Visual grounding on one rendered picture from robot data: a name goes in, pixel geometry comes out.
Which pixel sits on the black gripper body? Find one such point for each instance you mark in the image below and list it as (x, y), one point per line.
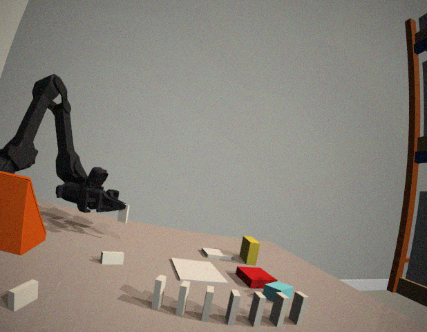
(87, 197)

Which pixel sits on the yellow block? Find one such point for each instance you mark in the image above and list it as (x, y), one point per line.
(249, 250)

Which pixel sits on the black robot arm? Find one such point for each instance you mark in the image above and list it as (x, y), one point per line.
(20, 152)

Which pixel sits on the white flat square slab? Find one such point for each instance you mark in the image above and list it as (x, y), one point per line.
(197, 271)

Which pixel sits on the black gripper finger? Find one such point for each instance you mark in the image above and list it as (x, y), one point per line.
(105, 203)
(110, 194)

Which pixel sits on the teal rectangular block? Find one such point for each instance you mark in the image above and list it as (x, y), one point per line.
(271, 288)

